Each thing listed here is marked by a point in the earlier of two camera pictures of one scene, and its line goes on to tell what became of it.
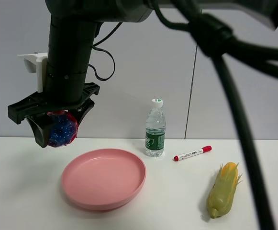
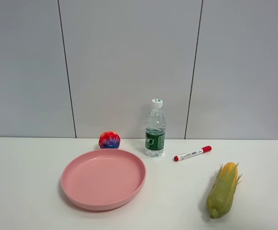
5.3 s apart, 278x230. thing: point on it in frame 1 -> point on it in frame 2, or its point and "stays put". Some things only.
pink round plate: [102, 179] stays put
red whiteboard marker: [204, 149] stays put
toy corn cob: [221, 195] stays put
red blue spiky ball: [63, 128] -> [109, 140]
